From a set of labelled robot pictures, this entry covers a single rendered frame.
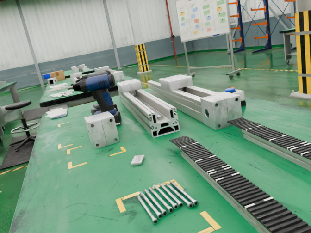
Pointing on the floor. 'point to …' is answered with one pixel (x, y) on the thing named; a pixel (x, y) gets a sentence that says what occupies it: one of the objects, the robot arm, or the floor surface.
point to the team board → (204, 25)
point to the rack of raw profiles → (257, 25)
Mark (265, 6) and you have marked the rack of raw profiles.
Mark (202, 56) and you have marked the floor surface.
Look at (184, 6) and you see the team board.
